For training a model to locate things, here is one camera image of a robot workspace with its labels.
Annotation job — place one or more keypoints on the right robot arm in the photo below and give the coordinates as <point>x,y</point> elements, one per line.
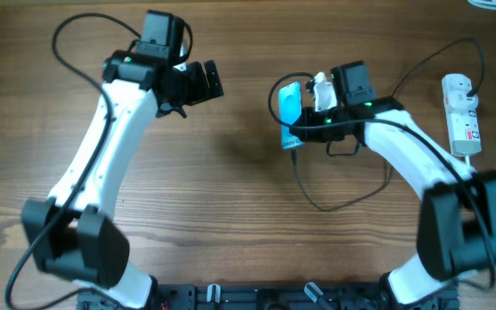
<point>457,219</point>

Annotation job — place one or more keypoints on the teal Galaxy smartphone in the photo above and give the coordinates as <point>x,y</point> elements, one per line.
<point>289,98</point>

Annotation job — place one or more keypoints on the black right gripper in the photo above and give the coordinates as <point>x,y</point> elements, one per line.
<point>309,133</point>

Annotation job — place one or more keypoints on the white power strip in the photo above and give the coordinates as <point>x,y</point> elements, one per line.
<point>463,129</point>

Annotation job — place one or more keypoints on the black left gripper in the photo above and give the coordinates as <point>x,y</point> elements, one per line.
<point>200,90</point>

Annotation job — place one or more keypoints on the white charger plug adapter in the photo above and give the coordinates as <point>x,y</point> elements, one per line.
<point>457,100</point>

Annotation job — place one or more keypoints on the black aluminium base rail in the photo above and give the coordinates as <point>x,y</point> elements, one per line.
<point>356,296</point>

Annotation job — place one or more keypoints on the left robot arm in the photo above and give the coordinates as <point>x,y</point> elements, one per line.
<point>71,234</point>

